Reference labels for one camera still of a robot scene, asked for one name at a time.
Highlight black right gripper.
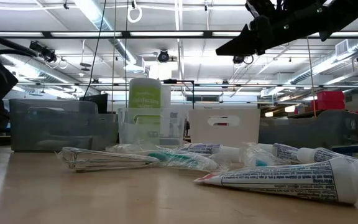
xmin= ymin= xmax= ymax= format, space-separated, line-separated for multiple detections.
xmin=215 ymin=0 xmax=335 ymax=57

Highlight dark blue razor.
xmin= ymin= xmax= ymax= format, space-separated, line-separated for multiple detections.
xmin=331 ymin=143 xmax=358 ymax=155

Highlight dark smoky plastic bin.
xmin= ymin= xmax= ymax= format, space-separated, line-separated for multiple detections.
xmin=258 ymin=109 xmax=358 ymax=150

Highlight white toothpaste tube purple print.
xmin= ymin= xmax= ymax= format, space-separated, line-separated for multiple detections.
xmin=258 ymin=142 xmax=304 ymax=165
xmin=178 ymin=142 xmax=241 ymax=163
xmin=296 ymin=146 xmax=358 ymax=165

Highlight teal toothbrush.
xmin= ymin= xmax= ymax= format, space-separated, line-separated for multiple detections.
xmin=106 ymin=143 xmax=228 ymax=172

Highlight red storage box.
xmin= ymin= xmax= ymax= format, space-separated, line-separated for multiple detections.
xmin=311 ymin=100 xmax=346 ymax=111
xmin=317 ymin=90 xmax=345 ymax=102

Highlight black bent metal stand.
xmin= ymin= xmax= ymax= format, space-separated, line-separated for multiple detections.
xmin=163 ymin=79 xmax=196 ymax=110

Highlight white toothpaste tube red end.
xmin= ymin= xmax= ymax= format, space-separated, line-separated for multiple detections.
xmin=194 ymin=156 xmax=358 ymax=205

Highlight black overhead light bar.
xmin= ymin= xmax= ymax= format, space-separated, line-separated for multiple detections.
xmin=0 ymin=30 xmax=358 ymax=39

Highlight blue toothbrush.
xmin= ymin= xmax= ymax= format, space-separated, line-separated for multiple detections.
xmin=239 ymin=142 xmax=291 ymax=168

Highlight grey translucent plastic bin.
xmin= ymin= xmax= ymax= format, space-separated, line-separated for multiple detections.
xmin=9 ymin=98 xmax=119 ymax=152

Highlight white plastic bin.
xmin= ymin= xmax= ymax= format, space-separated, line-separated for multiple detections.
xmin=188 ymin=108 xmax=261 ymax=147

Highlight clear toothbrush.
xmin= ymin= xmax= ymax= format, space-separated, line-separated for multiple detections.
xmin=57 ymin=146 xmax=160 ymax=174

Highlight clear plastic bin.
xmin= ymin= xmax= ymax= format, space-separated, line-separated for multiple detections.
xmin=117 ymin=107 xmax=188 ymax=147

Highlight black hanging cable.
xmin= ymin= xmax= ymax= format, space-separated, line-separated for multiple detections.
xmin=83 ymin=0 xmax=108 ymax=98

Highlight silver ceiling air duct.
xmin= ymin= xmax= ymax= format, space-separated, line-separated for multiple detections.
xmin=73 ymin=0 xmax=138 ymax=65

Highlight black monitor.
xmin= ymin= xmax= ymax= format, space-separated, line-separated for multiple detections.
xmin=79 ymin=93 xmax=109 ymax=114

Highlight white hanging cable loop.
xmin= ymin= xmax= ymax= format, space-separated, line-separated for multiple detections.
xmin=127 ymin=0 xmax=144 ymax=24

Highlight green disinfecting wipes canister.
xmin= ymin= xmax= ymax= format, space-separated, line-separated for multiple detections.
xmin=128 ymin=77 xmax=163 ymax=125

